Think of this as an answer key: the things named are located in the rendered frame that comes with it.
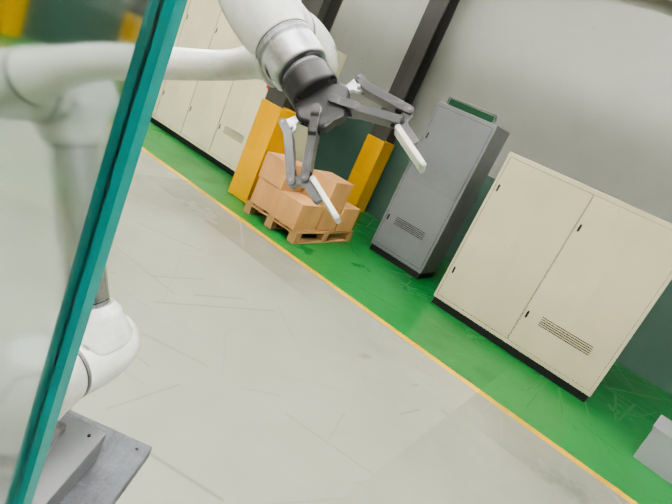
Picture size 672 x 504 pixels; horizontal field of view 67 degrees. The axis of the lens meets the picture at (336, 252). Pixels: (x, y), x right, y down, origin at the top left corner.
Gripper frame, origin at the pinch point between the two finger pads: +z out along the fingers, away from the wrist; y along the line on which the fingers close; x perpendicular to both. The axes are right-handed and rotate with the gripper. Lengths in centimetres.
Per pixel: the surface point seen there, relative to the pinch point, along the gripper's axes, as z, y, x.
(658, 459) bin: 210, -131, -385
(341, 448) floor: 55, 58, -222
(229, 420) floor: 12, 97, -197
